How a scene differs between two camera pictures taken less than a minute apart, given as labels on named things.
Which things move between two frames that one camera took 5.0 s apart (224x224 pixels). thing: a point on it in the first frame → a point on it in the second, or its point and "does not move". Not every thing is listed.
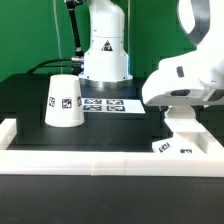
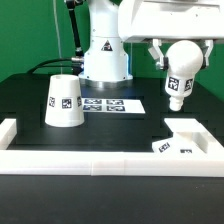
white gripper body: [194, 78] → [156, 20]
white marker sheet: [113, 105] does not move
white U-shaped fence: [115, 163] does not move
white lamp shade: [64, 107] does not move
